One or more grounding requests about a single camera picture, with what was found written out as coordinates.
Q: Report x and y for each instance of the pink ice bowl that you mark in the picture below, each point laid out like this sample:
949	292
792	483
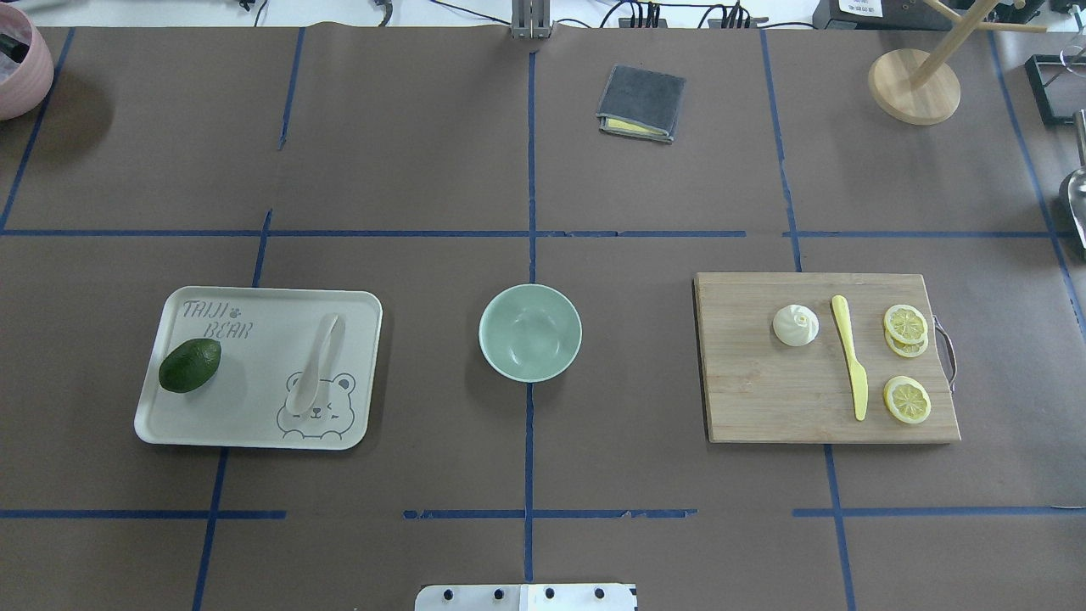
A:
26	64

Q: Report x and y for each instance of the mint green ceramic bowl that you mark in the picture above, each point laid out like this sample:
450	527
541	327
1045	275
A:
530	333

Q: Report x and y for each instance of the white ceramic spoon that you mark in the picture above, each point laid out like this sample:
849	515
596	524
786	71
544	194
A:
302	397

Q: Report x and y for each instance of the yellow plastic knife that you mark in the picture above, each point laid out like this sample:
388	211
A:
856	371

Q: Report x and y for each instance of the lower stacked lemon slice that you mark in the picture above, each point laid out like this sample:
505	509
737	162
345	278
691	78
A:
905	349

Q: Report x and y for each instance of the bamboo cutting board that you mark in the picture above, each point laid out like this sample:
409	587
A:
756	389

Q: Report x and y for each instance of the grey folded cloth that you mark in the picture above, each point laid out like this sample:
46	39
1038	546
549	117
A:
641	104

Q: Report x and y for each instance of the steel scoop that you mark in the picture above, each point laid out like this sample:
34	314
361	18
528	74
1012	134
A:
1073	186

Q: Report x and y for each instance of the wooden mug tree stand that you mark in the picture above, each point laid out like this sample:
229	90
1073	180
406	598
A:
918	87

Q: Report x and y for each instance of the single lemon slice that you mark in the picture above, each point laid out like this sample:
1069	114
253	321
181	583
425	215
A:
907	400

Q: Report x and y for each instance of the green avocado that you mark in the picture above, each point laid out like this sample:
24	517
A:
190	365

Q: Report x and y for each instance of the aluminium frame post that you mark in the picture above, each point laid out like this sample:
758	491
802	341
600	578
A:
531	19

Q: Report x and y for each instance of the black tray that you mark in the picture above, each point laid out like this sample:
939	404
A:
1058	93

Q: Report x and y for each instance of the cream bear serving tray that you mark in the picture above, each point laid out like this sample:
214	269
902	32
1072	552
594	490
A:
265	336

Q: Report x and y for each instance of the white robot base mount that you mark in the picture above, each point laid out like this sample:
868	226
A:
554	596

